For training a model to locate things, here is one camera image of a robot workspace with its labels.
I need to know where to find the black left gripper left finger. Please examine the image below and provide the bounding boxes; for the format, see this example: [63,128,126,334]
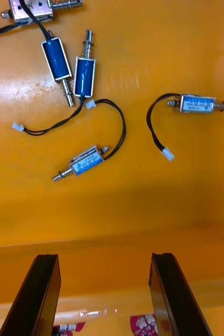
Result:
[0,254,62,336]

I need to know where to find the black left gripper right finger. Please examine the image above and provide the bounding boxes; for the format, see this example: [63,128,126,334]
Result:
[148,253,214,336]

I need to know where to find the round red circuit board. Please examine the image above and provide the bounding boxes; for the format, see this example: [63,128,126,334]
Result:
[51,322,86,336]
[130,313,158,336]

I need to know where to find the yellow-orange plastic bin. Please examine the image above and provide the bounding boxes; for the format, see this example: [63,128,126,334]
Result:
[0,0,224,316]
[0,304,224,336]

